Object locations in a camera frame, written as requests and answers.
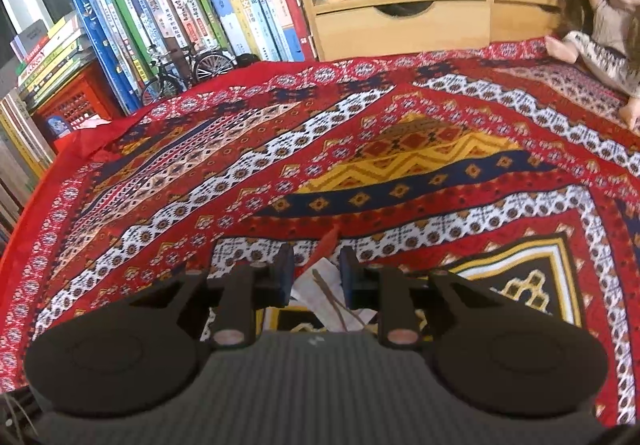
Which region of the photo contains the white paper scrap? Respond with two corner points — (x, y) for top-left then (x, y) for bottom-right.
(291, 257), (376, 332)

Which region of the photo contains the row of upright books left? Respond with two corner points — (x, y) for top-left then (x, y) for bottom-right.
(72, 0), (317, 113)

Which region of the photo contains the stack of books on crate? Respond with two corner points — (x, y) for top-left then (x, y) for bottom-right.
(16, 12), (96, 112)

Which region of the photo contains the red patterned tablecloth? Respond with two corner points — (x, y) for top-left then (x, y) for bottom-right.
(1, 40), (639, 425)

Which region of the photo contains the miniature black bicycle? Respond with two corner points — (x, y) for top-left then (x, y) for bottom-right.
(140, 44), (235, 106)

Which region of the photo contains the red plastic crate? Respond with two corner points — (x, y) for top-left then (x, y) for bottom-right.
(32, 60), (124, 147)

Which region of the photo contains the wooden drawer organizer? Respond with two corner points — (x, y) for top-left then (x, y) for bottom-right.
(302, 0), (559, 60)

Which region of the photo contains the brown haired doll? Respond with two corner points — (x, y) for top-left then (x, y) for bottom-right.
(544, 0), (639, 130)

